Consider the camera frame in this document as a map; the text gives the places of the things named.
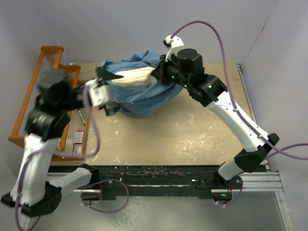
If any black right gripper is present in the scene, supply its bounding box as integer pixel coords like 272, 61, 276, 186
152, 52, 192, 90

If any blue pillowcase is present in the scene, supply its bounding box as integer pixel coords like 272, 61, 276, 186
100, 50, 183, 118

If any white pillow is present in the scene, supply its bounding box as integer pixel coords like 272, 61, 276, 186
112, 67, 156, 87

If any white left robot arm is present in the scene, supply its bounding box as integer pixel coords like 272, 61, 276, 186
1, 67, 118, 218

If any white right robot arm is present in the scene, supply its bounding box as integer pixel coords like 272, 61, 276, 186
152, 49, 280, 188

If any magenta capped marker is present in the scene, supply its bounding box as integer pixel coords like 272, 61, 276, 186
77, 109, 85, 126

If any red white small box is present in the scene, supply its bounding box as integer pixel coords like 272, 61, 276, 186
73, 130, 84, 157

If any orange wooden tiered rack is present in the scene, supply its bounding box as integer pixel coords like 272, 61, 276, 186
8, 46, 90, 154

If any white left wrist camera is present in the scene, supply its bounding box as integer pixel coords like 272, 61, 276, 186
85, 78, 113, 107

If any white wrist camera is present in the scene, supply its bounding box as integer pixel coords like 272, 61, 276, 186
85, 78, 113, 107
163, 35, 184, 62

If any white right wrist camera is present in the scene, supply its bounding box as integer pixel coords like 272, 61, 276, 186
163, 35, 184, 62

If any aluminium frame rail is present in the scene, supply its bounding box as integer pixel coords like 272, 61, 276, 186
236, 63, 270, 169

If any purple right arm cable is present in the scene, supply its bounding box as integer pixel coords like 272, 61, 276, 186
170, 20, 308, 160

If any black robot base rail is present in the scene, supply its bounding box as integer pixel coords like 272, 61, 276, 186
80, 165, 243, 201

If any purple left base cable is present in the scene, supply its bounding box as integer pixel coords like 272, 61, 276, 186
80, 178, 130, 213

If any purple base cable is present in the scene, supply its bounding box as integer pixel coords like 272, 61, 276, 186
80, 178, 130, 213
212, 177, 243, 208

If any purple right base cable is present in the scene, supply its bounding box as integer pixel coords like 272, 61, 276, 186
212, 177, 243, 208

